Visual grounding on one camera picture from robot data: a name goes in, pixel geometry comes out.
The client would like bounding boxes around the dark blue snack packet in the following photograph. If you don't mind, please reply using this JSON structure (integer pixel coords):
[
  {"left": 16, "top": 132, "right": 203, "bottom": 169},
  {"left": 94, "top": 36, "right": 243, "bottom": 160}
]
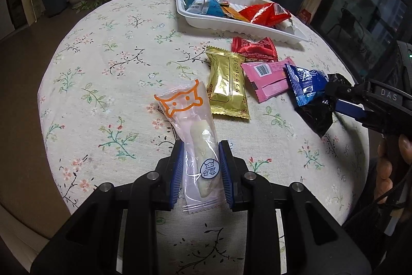
[{"left": 285, "top": 64, "right": 329, "bottom": 107}]

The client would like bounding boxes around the clear orange cat snack packet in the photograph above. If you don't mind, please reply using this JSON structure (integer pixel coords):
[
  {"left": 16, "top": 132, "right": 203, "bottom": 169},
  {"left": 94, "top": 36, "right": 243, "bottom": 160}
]
[{"left": 154, "top": 80, "right": 224, "bottom": 214}]

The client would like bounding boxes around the large red snack bag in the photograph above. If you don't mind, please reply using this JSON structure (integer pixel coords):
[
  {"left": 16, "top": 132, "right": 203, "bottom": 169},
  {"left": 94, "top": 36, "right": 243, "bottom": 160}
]
[{"left": 239, "top": 3, "right": 291, "bottom": 27}]

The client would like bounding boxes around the orange yellow snack stick packet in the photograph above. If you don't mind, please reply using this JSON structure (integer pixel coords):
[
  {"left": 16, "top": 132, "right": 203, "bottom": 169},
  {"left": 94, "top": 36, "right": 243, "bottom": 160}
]
[{"left": 221, "top": 5, "right": 249, "bottom": 22}]

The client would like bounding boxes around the person's right hand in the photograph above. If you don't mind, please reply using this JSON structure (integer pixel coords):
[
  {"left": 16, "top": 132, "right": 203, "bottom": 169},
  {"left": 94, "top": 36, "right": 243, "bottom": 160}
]
[{"left": 374, "top": 135, "right": 411, "bottom": 199}]

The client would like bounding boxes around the pink barcode snack packet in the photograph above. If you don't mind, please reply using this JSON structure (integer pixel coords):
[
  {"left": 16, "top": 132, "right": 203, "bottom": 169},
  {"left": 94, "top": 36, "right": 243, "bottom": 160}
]
[{"left": 241, "top": 57, "right": 295, "bottom": 103}]

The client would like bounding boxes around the gold snack packet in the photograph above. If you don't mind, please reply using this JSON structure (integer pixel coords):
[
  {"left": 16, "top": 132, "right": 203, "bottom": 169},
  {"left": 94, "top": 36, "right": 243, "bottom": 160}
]
[{"left": 205, "top": 46, "right": 250, "bottom": 120}]

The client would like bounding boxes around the red gift bag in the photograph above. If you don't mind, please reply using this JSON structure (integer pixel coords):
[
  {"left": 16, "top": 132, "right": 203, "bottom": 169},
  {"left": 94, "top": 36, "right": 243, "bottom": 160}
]
[{"left": 297, "top": 9, "right": 312, "bottom": 25}]

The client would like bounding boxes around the dark red candy packet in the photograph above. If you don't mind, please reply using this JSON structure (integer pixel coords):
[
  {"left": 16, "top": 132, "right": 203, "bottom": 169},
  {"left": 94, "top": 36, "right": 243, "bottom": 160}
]
[{"left": 231, "top": 37, "right": 279, "bottom": 62}]

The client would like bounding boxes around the silver red wrapper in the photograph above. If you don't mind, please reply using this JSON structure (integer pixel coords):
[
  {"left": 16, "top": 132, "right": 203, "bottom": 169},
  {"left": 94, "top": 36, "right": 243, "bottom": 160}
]
[{"left": 276, "top": 18, "right": 295, "bottom": 34}]

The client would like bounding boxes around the floral tablecloth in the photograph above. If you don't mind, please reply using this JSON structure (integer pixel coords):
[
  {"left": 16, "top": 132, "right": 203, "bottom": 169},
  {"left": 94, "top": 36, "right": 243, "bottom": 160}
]
[{"left": 37, "top": 0, "right": 371, "bottom": 275}]

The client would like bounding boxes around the white plastic tray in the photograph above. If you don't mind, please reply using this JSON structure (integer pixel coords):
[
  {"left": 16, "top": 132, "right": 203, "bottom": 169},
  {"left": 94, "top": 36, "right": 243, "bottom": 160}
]
[{"left": 176, "top": 0, "right": 307, "bottom": 45}]

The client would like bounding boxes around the light blue snack packet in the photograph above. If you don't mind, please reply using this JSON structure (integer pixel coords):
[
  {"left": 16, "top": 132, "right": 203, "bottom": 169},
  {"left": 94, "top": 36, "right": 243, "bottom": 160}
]
[{"left": 183, "top": 0, "right": 225, "bottom": 18}]

